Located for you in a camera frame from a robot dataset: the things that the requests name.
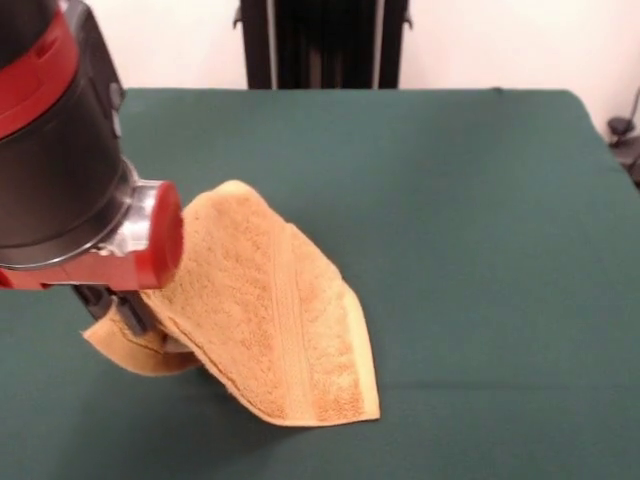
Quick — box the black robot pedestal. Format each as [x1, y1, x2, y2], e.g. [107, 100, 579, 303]
[230, 0, 415, 91]

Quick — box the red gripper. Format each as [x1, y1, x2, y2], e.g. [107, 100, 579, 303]
[0, 180, 184, 335]

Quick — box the dark curved stand base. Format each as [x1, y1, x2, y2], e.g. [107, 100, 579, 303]
[606, 115, 640, 189]

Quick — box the dark green table cloth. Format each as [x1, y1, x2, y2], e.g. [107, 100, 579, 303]
[0, 87, 640, 480]

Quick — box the tan terry towel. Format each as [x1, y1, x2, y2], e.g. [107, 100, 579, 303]
[82, 179, 382, 428]

